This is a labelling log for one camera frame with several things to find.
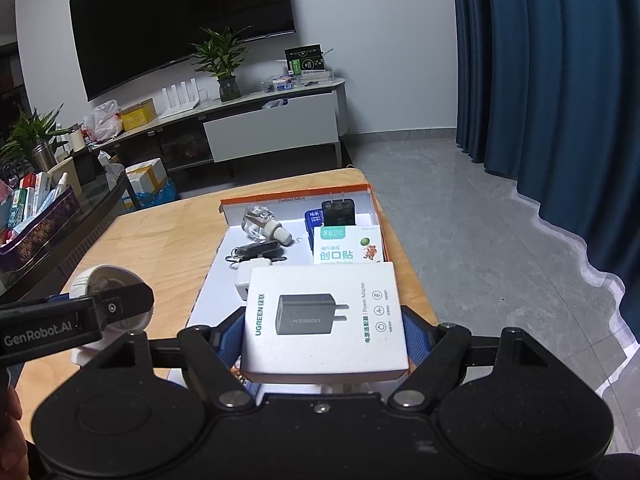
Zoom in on blue water bottle pack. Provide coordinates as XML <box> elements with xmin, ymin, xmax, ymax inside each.
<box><xmin>122</xmin><ymin>180</ymin><xmax>178</xmax><ymax>211</ymax></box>

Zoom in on dark glass door cabinet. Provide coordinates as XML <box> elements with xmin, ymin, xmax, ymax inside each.
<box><xmin>0</xmin><ymin>40</ymin><xmax>26</xmax><ymax>111</ymax></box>

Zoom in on blue floss pick case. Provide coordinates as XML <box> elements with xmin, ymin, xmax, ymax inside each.
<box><xmin>304</xmin><ymin>207</ymin><xmax>328</xmax><ymax>241</ymax></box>

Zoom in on white plug-in heater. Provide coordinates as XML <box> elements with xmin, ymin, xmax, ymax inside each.
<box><xmin>69</xmin><ymin>264</ymin><xmax>153</xmax><ymax>366</ymax></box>

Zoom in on pile of medicine boxes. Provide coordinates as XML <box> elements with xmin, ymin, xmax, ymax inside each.
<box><xmin>0</xmin><ymin>170</ymin><xmax>71</xmax><ymax>246</ymax></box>

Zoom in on black power adapter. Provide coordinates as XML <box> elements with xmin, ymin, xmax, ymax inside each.
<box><xmin>320</xmin><ymin>192</ymin><xmax>358</xmax><ymax>228</ymax></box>

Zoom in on white tv cabinet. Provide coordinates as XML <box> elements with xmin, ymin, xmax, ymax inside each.
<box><xmin>95</xmin><ymin>76</ymin><xmax>349</xmax><ymax>176</ymax></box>

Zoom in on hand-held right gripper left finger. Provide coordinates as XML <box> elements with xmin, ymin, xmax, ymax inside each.
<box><xmin>90</xmin><ymin>307</ymin><xmax>257</xmax><ymax>409</ymax></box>

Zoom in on white usb charger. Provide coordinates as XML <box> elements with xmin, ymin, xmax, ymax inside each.
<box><xmin>235</xmin><ymin>258</ymin><xmax>273</xmax><ymax>303</ymax></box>

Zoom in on blue curtain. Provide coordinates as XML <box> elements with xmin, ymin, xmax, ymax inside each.
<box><xmin>450</xmin><ymin>0</ymin><xmax>640</xmax><ymax>288</ymax></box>

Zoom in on clear plastic organizer boxes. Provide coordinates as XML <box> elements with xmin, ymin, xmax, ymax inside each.
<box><xmin>264</xmin><ymin>67</ymin><xmax>333</xmax><ymax>92</ymax></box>

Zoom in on black glass table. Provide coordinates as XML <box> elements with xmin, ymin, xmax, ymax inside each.
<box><xmin>0</xmin><ymin>162</ymin><xmax>128</xmax><ymax>301</ymax></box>

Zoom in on black green display box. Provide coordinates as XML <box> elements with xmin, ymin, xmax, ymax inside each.
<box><xmin>285</xmin><ymin>44</ymin><xmax>328</xmax><ymax>75</ymax></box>

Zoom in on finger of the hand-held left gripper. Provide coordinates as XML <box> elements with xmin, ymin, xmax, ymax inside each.
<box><xmin>94</xmin><ymin>282</ymin><xmax>155</xmax><ymax>333</ymax></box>

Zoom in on white power adapter box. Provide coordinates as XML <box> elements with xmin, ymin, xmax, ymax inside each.
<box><xmin>240</xmin><ymin>261</ymin><xmax>410</xmax><ymax>385</ymax></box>

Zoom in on potted plant in dark vase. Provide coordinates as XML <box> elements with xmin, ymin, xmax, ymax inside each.
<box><xmin>189</xmin><ymin>26</ymin><xmax>253</xmax><ymax>102</ymax></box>

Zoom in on white router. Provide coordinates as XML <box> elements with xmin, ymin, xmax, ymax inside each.
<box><xmin>159</xmin><ymin>78</ymin><xmax>202</xmax><ymax>120</ymax></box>

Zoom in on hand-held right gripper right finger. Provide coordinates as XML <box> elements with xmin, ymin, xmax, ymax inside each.
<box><xmin>389</xmin><ymin>307</ymin><xmax>558</xmax><ymax>409</ymax></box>

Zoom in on black car key fob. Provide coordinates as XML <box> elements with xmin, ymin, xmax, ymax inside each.
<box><xmin>225</xmin><ymin>241</ymin><xmax>288</xmax><ymax>266</ymax></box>

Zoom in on purple patterned tray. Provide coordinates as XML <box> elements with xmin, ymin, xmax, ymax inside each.
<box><xmin>0</xmin><ymin>186</ymin><xmax>81</xmax><ymax>273</ymax></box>

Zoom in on black display stand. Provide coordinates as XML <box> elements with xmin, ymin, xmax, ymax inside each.
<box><xmin>75</xmin><ymin>150</ymin><xmax>108</xmax><ymax>186</ymax></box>

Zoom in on large leafy potted plant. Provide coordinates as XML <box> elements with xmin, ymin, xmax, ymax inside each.
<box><xmin>0</xmin><ymin>105</ymin><xmax>73</xmax><ymax>173</ymax></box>

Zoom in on teal bandage box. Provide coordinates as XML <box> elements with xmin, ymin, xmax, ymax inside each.
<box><xmin>312</xmin><ymin>224</ymin><xmax>385</xmax><ymax>266</ymax></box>

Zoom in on beige cardboard box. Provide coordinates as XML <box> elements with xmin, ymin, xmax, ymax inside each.
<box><xmin>50</xmin><ymin>157</ymin><xmax>83</xmax><ymax>196</ymax></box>

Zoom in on black television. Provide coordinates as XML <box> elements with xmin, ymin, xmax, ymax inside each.
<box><xmin>69</xmin><ymin>0</ymin><xmax>297</xmax><ymax>102</ymax></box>

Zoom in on white plastic bag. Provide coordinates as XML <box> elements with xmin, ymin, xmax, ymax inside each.
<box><xmin>82</xmin><ymin>100</ymin><xmax>123</xmax><ymax>142</ymax></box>

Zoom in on clear refill bottle white cap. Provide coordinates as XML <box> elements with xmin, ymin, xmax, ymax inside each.
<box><xmin>241</xmin><ymin>205</ymin><xmax>296</xmax><ymax>247</ymax></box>

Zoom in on orange white cardboard box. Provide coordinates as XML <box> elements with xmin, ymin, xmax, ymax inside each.
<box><xmin>167</xmin><ymin>183</ymin><xmax>413</xmax><ymax>392</ymax></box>

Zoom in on white yellow cardboard box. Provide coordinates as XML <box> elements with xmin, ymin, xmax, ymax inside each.
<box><xmin>125</xmin><ymin>157</ymin><xmax>168</xmax><ymax>193</ymax></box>

